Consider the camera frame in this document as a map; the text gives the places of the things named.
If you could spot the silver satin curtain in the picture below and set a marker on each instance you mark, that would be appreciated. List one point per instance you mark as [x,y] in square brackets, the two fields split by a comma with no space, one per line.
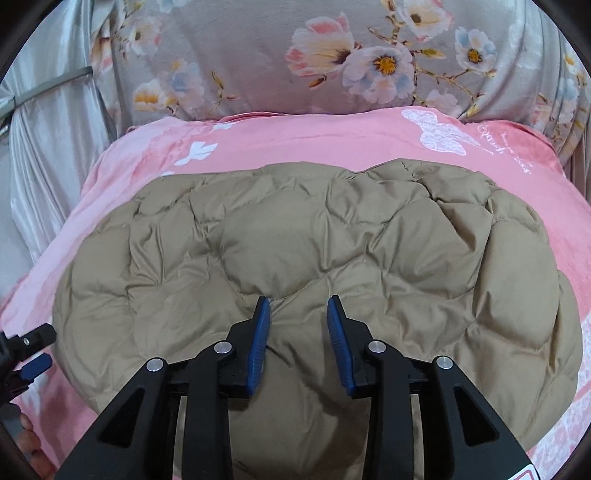
[46,161]

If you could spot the pink printed blanket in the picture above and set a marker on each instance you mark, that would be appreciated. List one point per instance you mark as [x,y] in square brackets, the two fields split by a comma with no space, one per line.
[323,138]

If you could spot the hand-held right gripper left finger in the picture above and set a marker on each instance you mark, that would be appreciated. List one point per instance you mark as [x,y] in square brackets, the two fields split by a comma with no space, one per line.
[258,344]

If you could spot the khaki quilted jacket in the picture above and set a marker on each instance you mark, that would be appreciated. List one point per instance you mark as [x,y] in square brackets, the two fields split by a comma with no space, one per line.
[300,244]

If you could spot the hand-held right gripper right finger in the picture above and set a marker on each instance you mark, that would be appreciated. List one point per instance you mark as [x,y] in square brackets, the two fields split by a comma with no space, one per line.
[339,346]

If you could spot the grey curtain band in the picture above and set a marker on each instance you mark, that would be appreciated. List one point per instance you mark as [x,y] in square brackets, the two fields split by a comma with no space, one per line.
[55,86]

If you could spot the person's left hand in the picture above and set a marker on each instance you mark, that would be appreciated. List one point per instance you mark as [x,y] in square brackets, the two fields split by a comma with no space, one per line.
[30,443]

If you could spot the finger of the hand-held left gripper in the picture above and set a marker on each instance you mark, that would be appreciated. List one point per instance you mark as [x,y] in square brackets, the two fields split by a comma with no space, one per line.
[34,336]
[37,364]

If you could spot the grey floral cloth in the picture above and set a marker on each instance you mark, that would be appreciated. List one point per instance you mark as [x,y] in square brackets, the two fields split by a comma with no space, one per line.
[240,46]

